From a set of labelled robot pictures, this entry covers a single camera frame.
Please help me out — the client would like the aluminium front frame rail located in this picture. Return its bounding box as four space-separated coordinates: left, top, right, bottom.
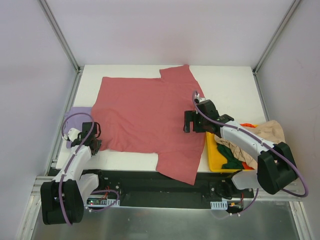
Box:
29 174 303 201

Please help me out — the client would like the right aluminium frame post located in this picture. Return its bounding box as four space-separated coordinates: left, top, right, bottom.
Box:
252 0 303 76

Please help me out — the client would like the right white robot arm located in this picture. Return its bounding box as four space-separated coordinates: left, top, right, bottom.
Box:
183 96 299 198

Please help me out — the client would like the beige t shirt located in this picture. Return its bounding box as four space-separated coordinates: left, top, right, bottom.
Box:
214 120 286 160

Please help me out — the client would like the left white cable duct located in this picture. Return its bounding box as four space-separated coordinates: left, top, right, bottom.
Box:
84 197 120 208

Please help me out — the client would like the right white cable duct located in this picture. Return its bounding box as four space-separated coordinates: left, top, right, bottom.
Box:
210 200 228 210

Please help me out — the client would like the white cable duct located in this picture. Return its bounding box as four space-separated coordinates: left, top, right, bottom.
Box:
210 200 228 210
84 197 120 208

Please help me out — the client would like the orange t shirt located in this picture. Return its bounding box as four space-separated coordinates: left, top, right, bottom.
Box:
238 123 258 170

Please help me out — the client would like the folded lavender t shirt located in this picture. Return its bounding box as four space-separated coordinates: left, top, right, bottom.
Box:
61 107 93 140

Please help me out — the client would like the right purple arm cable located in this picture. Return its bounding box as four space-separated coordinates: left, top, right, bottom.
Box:
191 90 310 217

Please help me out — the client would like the dark green t shirt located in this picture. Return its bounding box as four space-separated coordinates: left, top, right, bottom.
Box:
217 144 245 170

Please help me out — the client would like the aluminium frame post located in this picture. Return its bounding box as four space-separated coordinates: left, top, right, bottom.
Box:
37 0 81 73
252 0 303 76

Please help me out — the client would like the left aluminium frame post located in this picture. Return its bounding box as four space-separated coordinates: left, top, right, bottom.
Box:
37 0 81 73

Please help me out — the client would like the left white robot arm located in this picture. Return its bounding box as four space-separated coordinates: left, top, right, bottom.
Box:
40 122 106 225

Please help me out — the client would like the pink red t shirt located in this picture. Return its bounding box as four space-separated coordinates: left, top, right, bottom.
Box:
91 65 206 185

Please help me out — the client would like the yellow plastic tray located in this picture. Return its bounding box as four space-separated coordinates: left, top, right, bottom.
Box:
206 132 253 173

